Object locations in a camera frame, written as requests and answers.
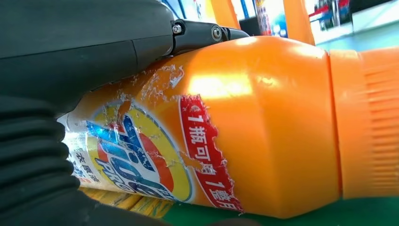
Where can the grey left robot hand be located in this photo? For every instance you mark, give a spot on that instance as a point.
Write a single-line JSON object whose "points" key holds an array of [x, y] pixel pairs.
{"points": [[78, 37]]}

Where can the white table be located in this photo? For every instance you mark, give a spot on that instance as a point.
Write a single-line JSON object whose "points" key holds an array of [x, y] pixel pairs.
{"points": [[374, 21]]}

